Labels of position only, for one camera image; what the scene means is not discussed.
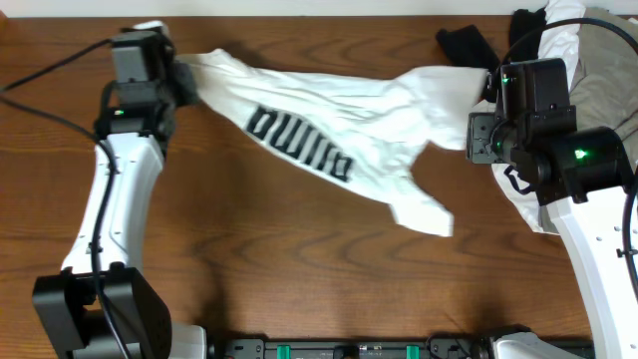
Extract white t-shirt with black logo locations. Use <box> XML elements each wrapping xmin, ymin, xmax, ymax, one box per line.
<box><xmin>180</xmin><ymin>49</ymin><xmax>486</xmax><ymax>236</ymax></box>

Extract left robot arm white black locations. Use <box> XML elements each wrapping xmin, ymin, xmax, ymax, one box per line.
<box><xmin>32</xmin><ymin>21</ymin><xmax>208</xmax><ymax>358</ymax></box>

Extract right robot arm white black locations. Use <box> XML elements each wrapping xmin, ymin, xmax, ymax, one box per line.
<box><xmin>467</xmin><ymin>59</ymin><xmax>637</xmax><ymax>358</ymax></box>

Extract khaki grey garment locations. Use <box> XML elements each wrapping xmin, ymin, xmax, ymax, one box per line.
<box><xmin>569</xmin><ymin>24</ymin><xmax>637</xmax><ymax>167</ymax></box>

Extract white shirt in pile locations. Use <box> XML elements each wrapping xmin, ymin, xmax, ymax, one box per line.
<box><xmin>491</xmin><ymin>0</ymin><xmax>585</xmax><ymax>234</ymax></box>

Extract black garment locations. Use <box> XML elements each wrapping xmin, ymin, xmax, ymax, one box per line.
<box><xmin>436</xmin><ymin>7</ymin><xmax>548</xmax><ymax>104</ymax></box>

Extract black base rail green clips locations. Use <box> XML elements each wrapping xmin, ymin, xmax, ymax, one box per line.
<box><xmin>207</xmin><ymin>336</ymin><xmax>491</xmax><ymax>359</ymax></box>

